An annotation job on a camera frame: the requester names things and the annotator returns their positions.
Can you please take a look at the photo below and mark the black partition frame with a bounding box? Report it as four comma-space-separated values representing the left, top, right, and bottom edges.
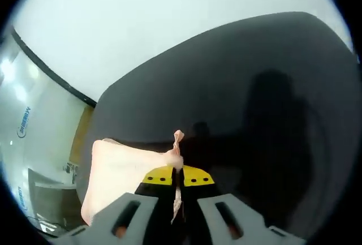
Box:
10, 25, 98, 108

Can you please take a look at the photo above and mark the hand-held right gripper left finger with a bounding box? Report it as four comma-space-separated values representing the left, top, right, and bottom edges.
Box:
56, 165, 174, 245

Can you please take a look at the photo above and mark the grey cabinet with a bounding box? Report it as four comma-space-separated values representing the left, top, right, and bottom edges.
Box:
27, 168, 79, 225

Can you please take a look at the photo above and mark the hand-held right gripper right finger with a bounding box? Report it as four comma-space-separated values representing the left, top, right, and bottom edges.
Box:
180, 164, 307, 245

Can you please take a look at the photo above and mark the black table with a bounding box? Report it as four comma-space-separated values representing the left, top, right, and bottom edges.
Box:
74, 11, 359, 245

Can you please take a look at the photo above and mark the pink towel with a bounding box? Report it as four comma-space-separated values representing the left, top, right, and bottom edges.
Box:
80, 130, 186, 226

